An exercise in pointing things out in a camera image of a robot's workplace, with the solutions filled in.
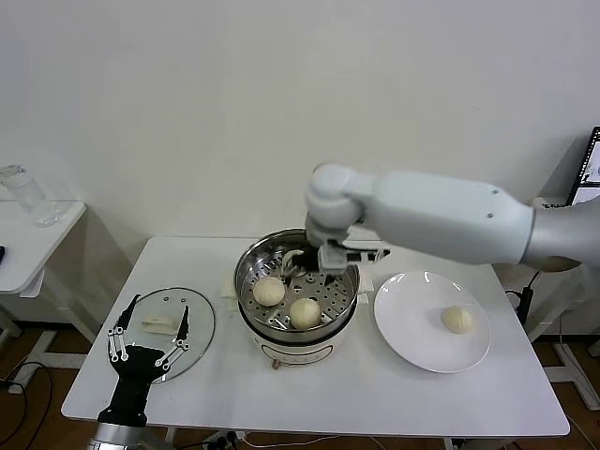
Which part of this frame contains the laptop power cable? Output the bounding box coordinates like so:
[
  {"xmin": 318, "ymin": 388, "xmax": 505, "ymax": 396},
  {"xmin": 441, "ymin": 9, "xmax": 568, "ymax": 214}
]
[{"xmin": 504, "ymin": 270, "xmax": 540, "ymax": 332}]

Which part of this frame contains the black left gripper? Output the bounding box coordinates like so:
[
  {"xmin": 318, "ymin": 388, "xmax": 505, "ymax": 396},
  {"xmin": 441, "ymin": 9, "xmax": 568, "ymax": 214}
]
[{"xmin": 97, "ymin": 293, "xmax": 190, "ymax": 427}]

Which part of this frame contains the white round plate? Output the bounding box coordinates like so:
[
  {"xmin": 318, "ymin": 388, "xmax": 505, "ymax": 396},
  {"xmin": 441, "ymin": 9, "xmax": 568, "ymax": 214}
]
[{"xmin": 373, "ymin": 271, "xmax": 492, "ymax": 375}]

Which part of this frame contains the round glass pot lid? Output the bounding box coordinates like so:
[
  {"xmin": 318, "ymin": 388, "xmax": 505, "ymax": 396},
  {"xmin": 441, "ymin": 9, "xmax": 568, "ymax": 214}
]
[{"xmin": 107, "ymin": 287, "xmax": 217, "ymax": 385}]

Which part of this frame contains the white electric cooker pot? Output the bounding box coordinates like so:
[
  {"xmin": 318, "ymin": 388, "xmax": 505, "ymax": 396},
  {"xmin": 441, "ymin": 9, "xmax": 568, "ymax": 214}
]
[{"xmin": 218, "ymin": 264, "xmax": 374, "ymax": 372}]

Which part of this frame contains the white desk with label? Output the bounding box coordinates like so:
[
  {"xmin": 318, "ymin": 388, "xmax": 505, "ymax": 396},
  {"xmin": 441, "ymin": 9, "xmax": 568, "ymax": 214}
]
[{"xmin": 527, "ymin": 196, "xmax": 600, "ymax": 409}]

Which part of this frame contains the black floor cable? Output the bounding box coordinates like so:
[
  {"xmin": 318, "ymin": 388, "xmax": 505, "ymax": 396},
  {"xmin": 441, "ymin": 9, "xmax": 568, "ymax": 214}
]
[{"xmin": 0, "ymin": 360, "xmax": 53, "ymax": 450}]

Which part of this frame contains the white steamed baozi bun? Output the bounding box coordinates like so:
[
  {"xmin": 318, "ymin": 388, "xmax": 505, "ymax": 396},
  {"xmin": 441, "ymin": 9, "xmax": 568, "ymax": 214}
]
[
  {"xmin": 289, "ymin": 297, "xmax": 323, "ymax": 330},
  {"xmin": 252, "ymin": 276, "xmax": 286, "ymax": 308},
  {"xmin": 441, "ymin": 306, "xmax": 474, "ymax": 336},
  {"xmin": 279, "ymin": 250, "xmax": 306, "ymax": 278}
]

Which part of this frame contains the white power strip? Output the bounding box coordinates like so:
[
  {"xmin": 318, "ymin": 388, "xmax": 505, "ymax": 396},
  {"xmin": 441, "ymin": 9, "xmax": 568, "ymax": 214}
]
[{"xmin": 203, "ymin": 429, "xmax": 249, "ymax": 449}]

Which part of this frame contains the white side table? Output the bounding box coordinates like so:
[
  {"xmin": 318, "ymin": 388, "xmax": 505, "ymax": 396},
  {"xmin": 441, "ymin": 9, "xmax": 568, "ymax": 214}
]
[{"xmin": 0, "ymin": 200, "xmax": 102, "ymax": 371}]

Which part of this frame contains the open dark laptop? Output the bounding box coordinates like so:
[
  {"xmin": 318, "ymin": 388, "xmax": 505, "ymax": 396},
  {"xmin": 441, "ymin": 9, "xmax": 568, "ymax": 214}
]
[{"xmin": 566, "ymin": 126, "xmax": 600, "ymax": 207}]

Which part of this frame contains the clear glass jar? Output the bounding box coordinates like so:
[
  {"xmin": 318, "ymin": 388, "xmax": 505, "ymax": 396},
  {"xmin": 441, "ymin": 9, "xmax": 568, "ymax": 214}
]
[{"xmin": 0, "ymin": 164, "xmax": 62, "ymax": 230}]

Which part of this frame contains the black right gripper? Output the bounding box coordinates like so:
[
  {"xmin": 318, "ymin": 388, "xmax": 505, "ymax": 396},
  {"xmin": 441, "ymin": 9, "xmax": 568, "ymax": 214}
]
[{"xmin": 282, "ymin": 244, "xmax": 338, "ymax": 288}]

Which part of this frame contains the stainless steel steamer basket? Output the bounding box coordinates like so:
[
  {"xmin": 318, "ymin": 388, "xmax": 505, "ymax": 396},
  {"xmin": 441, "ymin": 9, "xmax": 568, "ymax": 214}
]
[{"xmin": 232, "ymin": 228, "xmax": 362, "ymax": 346}]

